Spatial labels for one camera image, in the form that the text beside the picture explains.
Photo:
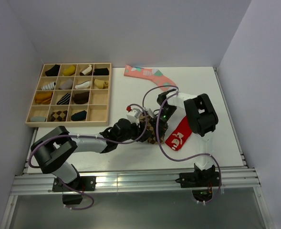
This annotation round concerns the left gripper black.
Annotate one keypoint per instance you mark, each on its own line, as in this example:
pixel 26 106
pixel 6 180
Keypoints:
pixel 139 130

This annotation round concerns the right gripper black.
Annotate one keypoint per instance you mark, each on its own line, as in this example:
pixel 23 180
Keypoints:
pixel 161 129

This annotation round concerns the brown argyle sock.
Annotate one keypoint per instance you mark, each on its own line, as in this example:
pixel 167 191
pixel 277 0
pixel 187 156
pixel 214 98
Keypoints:
pixel 150 133
pixel 58 116

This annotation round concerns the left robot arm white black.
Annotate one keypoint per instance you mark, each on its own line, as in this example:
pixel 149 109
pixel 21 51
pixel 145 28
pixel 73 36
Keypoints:
pixel 52 151

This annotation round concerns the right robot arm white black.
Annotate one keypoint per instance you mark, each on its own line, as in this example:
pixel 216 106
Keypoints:
pixel 201 120

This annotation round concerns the red patterned sock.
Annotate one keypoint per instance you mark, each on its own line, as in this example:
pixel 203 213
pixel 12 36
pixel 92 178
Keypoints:
pixel 179 136

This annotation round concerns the pink patterned sock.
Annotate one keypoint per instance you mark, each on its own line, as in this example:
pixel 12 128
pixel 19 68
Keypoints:
pixel 152 74

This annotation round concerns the navy rolled sock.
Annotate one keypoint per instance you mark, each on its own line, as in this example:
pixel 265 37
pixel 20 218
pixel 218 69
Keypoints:
pixel 79 116

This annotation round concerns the tan rolled sock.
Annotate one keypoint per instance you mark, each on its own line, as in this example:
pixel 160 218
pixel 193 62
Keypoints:
pixel 101 84

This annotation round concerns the dark brown rolled sock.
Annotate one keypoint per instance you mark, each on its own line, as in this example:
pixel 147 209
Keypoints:
pixel 81 98

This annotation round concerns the black rolled sock top right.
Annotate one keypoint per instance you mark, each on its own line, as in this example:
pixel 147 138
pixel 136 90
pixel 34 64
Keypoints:
pixel 101 72

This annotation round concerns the black rolled sock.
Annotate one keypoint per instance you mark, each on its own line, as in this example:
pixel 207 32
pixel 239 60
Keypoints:
pixel 53 71
pixel 101 72

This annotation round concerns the black white striped sock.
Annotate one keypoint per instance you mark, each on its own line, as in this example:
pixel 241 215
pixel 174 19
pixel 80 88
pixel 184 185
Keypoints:
pixel 65 99

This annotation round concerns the brown argyle rolled sock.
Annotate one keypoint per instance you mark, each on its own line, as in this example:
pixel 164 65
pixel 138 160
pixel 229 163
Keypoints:
pixel 58 116

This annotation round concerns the wooden compartment tray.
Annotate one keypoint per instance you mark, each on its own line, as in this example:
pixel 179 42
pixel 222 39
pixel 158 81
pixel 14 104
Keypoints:
pixel 71 94

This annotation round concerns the white brown rolled sock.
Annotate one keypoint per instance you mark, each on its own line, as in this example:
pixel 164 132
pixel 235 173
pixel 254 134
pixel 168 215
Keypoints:
pixel 86 71

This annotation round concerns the yellow rolled sock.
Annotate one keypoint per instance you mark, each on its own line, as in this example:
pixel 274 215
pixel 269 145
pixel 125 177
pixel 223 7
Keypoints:
pixel 69 71

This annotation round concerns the mustard rolled sock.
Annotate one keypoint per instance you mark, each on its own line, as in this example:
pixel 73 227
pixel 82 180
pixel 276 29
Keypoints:
pixel 43 98

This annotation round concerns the white striped rolled sock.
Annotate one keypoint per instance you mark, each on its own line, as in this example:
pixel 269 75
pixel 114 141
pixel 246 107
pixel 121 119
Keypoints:
pixel 49 86

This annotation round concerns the light grey rolled sock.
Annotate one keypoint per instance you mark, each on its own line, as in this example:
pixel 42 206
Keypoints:
pixel 38 119

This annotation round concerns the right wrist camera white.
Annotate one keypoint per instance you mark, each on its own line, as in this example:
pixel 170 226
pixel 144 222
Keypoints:
pixel 149 112

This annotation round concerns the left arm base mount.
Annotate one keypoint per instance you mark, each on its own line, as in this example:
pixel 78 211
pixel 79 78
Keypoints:
pixel 75 192

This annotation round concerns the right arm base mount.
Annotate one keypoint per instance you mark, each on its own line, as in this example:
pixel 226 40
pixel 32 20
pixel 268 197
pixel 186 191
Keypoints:
pixel 205 184

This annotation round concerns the aluminium rail frame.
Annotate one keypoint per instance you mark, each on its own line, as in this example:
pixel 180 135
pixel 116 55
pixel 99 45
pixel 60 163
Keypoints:
pixel 136 186

